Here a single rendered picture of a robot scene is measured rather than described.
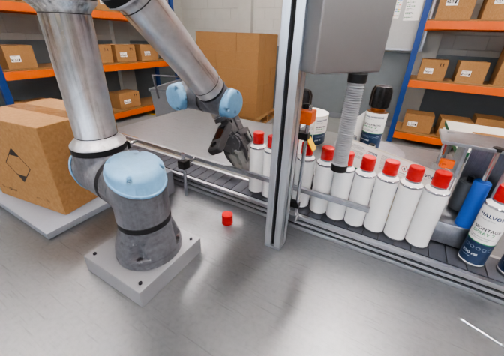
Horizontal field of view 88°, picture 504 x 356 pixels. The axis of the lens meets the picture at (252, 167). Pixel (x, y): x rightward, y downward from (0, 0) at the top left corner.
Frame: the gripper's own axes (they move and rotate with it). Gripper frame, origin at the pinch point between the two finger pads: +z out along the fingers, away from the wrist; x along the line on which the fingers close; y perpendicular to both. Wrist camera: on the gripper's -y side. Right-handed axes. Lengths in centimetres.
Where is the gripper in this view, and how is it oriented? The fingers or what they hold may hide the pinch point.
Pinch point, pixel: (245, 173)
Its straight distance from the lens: 86.8
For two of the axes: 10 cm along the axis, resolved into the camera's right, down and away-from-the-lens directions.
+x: -7.7, 2.3, 5.9
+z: 4.0, 9.0, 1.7
